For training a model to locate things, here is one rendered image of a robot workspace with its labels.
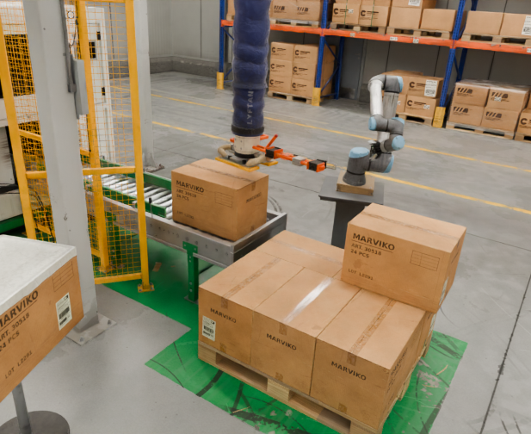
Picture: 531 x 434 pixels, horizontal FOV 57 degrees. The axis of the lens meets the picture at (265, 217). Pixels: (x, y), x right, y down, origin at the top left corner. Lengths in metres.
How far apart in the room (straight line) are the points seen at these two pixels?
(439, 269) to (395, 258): 0.25
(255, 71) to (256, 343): 1.66
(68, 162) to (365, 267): 1.86
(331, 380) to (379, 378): 0.28
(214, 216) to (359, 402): 1.60
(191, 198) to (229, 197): 0.35
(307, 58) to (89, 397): 9.27
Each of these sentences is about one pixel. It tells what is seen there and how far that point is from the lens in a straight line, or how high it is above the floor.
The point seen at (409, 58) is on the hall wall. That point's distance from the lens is 11.71.
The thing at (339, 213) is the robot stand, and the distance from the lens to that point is 4.00.
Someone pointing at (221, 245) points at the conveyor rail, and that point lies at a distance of 3.34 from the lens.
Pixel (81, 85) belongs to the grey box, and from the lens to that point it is 2.98.
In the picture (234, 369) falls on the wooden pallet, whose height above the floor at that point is 0.02.
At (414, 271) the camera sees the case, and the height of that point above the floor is 0.77.
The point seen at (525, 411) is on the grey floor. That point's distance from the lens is 3.44.
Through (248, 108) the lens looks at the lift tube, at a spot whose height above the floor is 1.47.
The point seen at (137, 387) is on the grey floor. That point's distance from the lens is 3.13.
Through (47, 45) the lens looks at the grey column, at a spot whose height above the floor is 1.85.
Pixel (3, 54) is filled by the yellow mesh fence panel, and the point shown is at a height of 1.75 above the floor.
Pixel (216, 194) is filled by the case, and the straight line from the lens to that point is 3.40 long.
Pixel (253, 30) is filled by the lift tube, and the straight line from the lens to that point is 3.16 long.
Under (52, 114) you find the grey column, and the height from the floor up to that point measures 1.49.
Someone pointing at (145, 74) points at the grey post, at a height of 1.21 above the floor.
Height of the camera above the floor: 2.14
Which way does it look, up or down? 24 degrees down
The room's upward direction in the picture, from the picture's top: 3 degrees clockwise
